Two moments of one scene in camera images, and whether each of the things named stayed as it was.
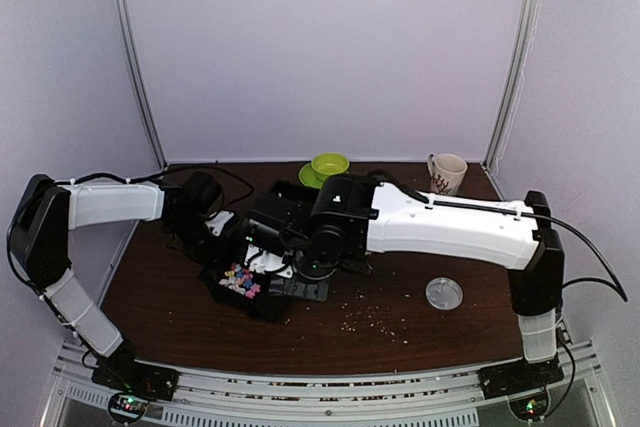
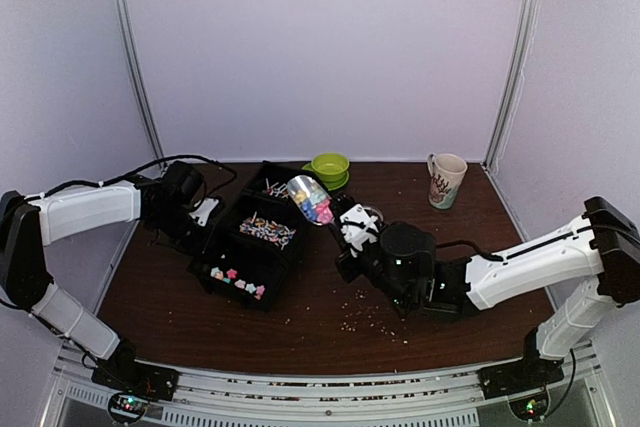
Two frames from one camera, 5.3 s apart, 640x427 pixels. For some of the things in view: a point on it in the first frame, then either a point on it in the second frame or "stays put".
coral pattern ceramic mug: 447,171 stays put
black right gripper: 315,291 -> 342,262
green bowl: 330,163 stays put
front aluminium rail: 455,400 stays put
